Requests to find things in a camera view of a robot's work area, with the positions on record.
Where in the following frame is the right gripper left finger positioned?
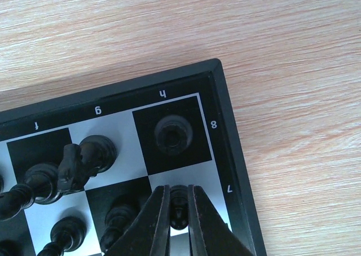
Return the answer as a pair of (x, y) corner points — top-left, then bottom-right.
(105, 185), (170, 256)

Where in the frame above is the black chess piece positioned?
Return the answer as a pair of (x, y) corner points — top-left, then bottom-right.
(0, 240), (21, 256)
(100, 204), (140, 253)
(58, 135), (117, 194)
(38, 216), (87, 256)
(1, 163), (63, 221)
(170, 185), (188, 230)
(154, 114), (193, 156)

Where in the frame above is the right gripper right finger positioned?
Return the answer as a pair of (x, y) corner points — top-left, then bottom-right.
(187, 185), (252, 256)

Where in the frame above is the black grey chessboard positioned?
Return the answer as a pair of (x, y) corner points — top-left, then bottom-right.
(1, 59), (266, 255)

